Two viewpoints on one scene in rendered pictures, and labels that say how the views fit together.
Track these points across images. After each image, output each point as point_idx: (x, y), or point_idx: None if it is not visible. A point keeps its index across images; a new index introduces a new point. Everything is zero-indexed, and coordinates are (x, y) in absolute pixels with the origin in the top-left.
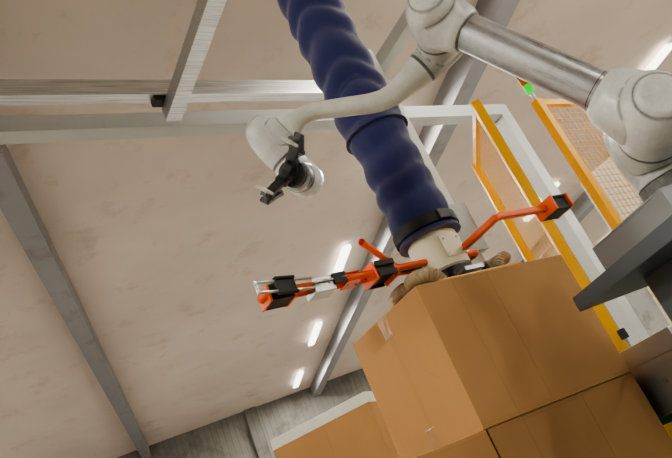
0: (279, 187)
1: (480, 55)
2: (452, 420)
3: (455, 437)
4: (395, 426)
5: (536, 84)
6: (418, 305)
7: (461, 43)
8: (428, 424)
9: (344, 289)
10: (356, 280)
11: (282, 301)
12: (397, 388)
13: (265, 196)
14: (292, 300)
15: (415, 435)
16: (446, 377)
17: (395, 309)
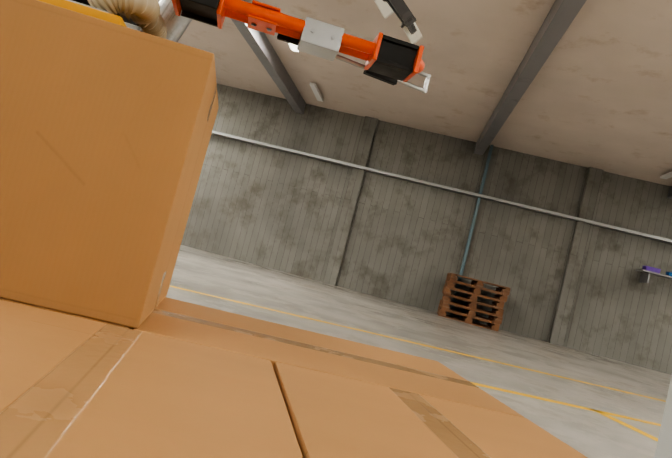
0: (392, 9)
1: None
2: (169, 273)
3: (162, 295)
4: (165, 242)
5: (174, 33)
6: (212, 127)
7: None
8: (167, 265)
9: (268, 23)
10: (258, 29)
11: (387, 72)
12: (184, 190)
13: (411, 32)
14: (370, 66)
15: (161, 272)
16: (185, 222)
17: (216, 100)
